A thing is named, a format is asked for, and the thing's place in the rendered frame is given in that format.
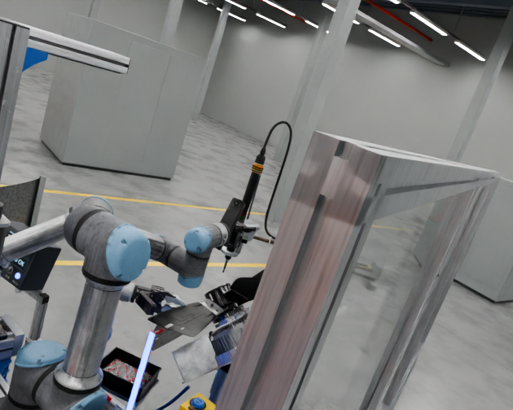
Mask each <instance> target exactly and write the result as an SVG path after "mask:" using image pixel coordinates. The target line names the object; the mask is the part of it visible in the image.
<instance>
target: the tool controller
mask: <svg viewBox="0 0 513 410"><path fill-rule="evenodd" d="M10 222H11V223H10V225H9V226H8V227H7V234H6V237H8V236H11V235H12V234H15V233H18V232H21V231H23V230H26V229H29V227H28V226H27V225H25V224H24V223H20V222H15V221H11V220H10ZM60 252H61V248H60V247H59V246H57V245H55V244H54V245H51V246H48V247H46V248H43V249H41V250H39V251H35V252H33V253H31V254H29V255H26V256H23V257H21V258H19V259H17V260H13V261H11V262H10V264H9V266H8V267H7V268H4V269H3V270H0V273H1V277H3V278H4V279H5V280H7V281H8V282H9V283H11V284H12V285H13V286H14V287H15V288H17V289H18V290H37V291H39V290H42V289H43V287H44V285H45V284H46V281H47V279H48V277H49V276H50V272H51V270H52V268H53V267H54V265H55V262H56V260H57V258H58V256H59V253H60ZM9 267H12V268H13V272H12V273H8V272H7V270H8V268H9ZM17 273H20V274H21V277H20V279H16V278H15V275H16V274H17Z"/></svg>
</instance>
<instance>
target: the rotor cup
mask: <svg viewBox="0 0 513 410"><path fill-rule="evenodd" d="M225 286H226V288H227V289H228V290H231V288H230V287H231V284H230V283H226V284H224V285H222V286H218V287H217V288H215V289H213V290H210V291H209V292H207V293H205V295H204V297H205V298H206V299H210V300H211V298H210V296H209V294H211V295H212V298H213V302H214V303H215V304H216V305H218V306H219V307H220V308H222V309H223V310H224V313H223V314H221V315H219V316H217V317H216V318H215V319H214V320H213V324H216V323H217V322H219V321H223V320H225V319H226V318H228V317H230V316H233V315H234V314H236V313H238V312H241V311H242V310H244V309H245V308H244V306H243V305H242V306H239V307H237V306H236V304H235V302H233V301H232V300H230V299H228V298H227V297H226V296H224V295H223V294H224V293H225V291H226V288H225Z"/></svg>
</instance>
